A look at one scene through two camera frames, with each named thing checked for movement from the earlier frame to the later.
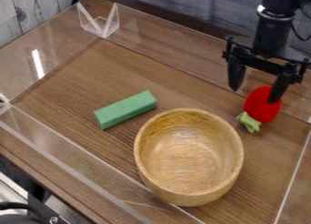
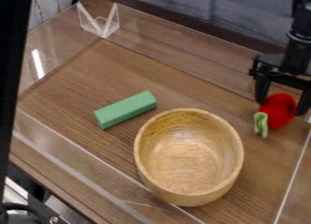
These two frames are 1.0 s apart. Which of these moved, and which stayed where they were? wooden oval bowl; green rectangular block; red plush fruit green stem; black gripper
Moved: red plush fruit green stem; black gripper
Stayed: wooden oval bowl; green rectangular block
